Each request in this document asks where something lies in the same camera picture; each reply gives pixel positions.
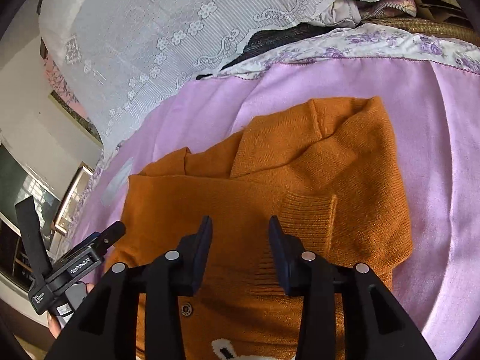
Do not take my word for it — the orange knit cardigan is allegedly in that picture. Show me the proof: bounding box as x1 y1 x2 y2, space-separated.
108 97 413 359

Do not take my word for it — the person left hand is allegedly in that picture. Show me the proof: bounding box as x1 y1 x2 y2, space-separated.
47 282 94 337

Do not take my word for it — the window with dark glass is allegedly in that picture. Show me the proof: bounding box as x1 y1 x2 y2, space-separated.
0 144 61 293

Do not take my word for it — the green patterned fabric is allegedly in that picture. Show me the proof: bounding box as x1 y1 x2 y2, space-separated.
49 90 103 146

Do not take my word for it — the pink floral pillow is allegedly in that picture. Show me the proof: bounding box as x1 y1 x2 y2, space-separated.
43 54 89 120

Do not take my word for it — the pink bed sheet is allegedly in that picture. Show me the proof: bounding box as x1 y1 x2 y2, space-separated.
72 58 479 359

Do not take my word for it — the white lace cover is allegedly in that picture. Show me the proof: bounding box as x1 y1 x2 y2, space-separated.
39 0 379 153

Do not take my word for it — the floral white bedding edge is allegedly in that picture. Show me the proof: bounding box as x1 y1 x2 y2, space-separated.
212 24 479 79

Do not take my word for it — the woven straw mat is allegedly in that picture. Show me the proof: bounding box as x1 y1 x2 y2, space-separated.
363 17 480 47

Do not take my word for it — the black mesh fabric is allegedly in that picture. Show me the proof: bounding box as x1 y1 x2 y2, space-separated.
221 23 334 71

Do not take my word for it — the wooden picture frame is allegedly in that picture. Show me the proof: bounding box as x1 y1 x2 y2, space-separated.
53 163 94 236

